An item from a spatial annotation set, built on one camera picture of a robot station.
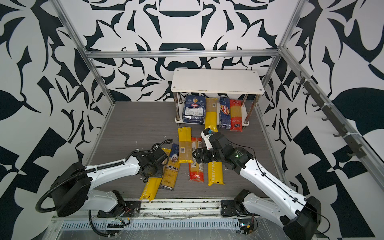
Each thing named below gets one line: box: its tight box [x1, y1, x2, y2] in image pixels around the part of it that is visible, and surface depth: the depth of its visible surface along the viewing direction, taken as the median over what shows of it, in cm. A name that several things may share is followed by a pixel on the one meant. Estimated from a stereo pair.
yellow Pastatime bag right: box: [208, 161, 225, 186], surface depth 85 cm
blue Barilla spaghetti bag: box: [220, 96, 231, 130], surface depth 104 cm
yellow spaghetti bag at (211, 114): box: [205, 98, 218, 133], surface depth 104 cm
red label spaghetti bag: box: [189, 137, 205, 182], surface depth 87 cm
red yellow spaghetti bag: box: [230, 99, 243, 133], surface depth 104 cm
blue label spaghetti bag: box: [160, 143, 181, 191], surface depth 85 cm
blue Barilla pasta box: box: [182, 95, 206, 124], surface depth 101 cm
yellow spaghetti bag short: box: [178, 127, 194, 164], surface depth 95 cm
